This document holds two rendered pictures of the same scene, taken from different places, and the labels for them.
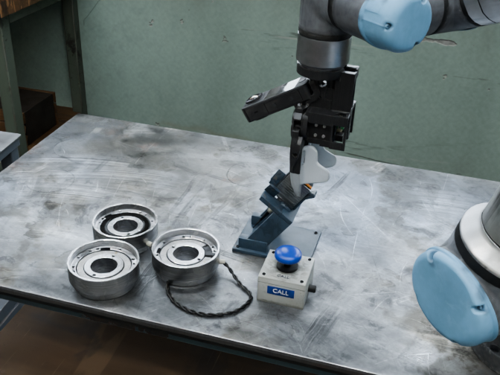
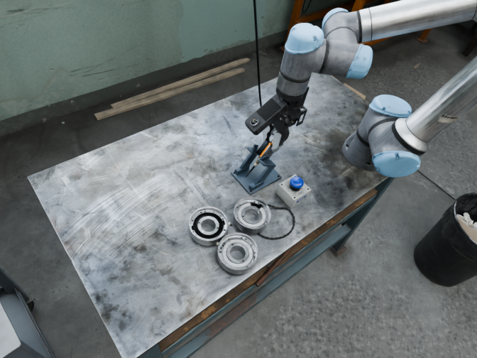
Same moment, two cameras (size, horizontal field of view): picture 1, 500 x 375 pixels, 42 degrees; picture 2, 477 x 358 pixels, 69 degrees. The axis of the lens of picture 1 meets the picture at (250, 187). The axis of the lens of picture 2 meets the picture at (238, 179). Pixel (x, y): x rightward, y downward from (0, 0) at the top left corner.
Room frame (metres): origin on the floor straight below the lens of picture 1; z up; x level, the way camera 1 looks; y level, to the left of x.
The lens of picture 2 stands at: (0.61, 0.59, 1.64)
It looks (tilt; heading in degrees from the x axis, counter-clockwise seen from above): 51 degrees down; 299
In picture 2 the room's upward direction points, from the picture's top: 11 degrees clockwise
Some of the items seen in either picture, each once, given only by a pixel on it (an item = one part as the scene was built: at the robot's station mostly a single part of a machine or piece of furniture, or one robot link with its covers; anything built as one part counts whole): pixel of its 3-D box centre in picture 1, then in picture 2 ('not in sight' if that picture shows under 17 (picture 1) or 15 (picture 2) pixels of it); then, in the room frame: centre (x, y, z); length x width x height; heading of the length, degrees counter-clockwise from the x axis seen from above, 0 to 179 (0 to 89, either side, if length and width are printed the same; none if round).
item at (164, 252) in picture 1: (186, 257); (251, 216); (0.82, 0.09, 0.82); 0.08 x 0.08 x 0.02
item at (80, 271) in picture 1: (104, 270); (237, 253); (0.78, 0.21, 0.82); 0.08 x 0.08 x 0.02
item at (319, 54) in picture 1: (324, 48); (292, 80); (0.89, -0.09, 1.14); 0.08 x 0.08 x 0.05
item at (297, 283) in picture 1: (289, 278); (294, 190); (0.78, -0.07, 0.82); 0.08 x 0.07 x 0.05; 75
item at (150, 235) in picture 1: (126, 230); (208, 226); (0.89, 0.20, 0.82); 0.10 x 0.10 x 0.04
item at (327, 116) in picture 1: (323, 103); (287, 106); (0.89, -0.10, 1.06); 0.09 x 0.08 x 0.12; 74
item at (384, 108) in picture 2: not in sight; (385, 119); (0.68, -0.38, 0.97); 0.13 x 0.12 x 0.14; 123
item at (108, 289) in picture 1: (104, 269); (237, 253); (0.78, 0.21, 0.82); 0.10 x 0.10 x 0.04
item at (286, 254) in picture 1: (287, 263); (295, 185); (0.78, -0.06, 0.85); 0.04 x 0.04 x 0.05
